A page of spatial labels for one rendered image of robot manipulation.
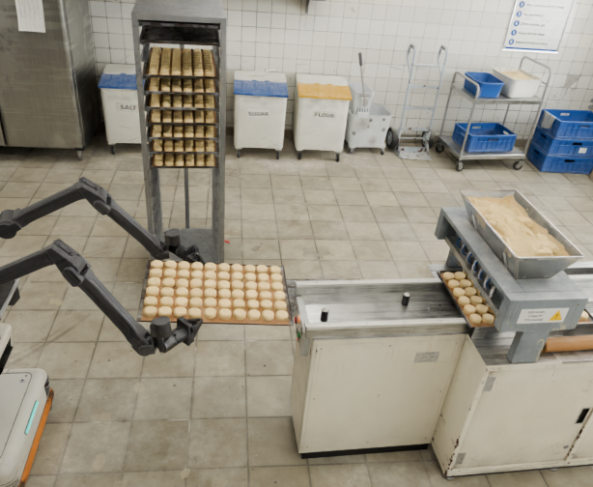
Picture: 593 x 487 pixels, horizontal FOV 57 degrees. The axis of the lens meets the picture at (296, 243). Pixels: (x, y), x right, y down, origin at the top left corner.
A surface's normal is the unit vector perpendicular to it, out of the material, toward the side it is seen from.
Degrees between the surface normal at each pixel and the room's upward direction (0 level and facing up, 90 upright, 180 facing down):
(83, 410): 0
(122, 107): 92
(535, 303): 90
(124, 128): 92
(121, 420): 0
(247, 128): 90
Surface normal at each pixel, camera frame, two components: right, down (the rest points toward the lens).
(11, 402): 0.09, -0.84
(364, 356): 0.14, 0.54
